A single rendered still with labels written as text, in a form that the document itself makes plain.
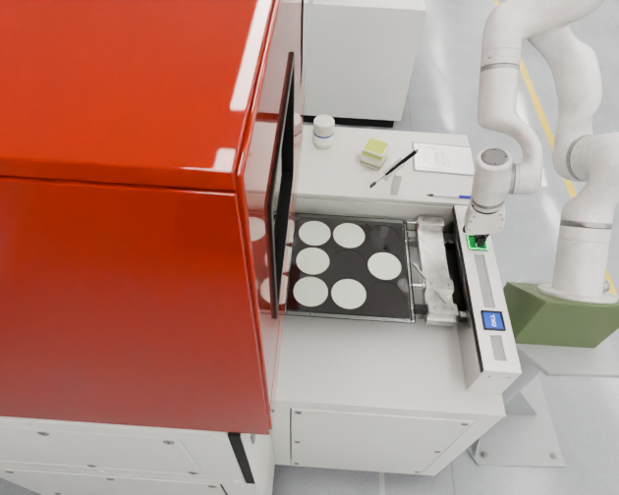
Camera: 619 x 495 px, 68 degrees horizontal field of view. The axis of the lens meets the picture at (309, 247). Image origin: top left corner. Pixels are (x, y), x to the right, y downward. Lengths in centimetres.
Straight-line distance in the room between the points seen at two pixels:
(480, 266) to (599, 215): 32
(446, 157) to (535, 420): 124
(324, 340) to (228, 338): 86
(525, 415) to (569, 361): 84
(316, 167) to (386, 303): 52
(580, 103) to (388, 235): 61
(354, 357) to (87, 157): 108
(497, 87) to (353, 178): 54
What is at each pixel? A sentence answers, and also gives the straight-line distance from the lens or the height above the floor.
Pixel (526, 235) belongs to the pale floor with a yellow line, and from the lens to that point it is 293.
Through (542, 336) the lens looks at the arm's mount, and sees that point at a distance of 146.
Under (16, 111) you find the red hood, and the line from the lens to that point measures 40.
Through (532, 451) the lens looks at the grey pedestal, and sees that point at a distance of 229.
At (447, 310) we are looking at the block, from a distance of 135.
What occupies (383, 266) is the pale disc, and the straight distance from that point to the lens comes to 140.
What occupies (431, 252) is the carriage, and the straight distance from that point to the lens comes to 149.
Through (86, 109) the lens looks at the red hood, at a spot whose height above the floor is 182.
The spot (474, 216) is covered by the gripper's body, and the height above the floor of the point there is 110.
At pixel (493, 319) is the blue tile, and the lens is 131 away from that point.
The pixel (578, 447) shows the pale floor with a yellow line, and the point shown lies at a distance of 240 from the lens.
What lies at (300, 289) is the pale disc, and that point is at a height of 90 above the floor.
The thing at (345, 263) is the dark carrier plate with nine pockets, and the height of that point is 90.
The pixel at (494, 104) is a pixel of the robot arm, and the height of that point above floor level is 137.
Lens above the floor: 202
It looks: 53 degrees down
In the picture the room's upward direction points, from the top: 3 degrees clockwise
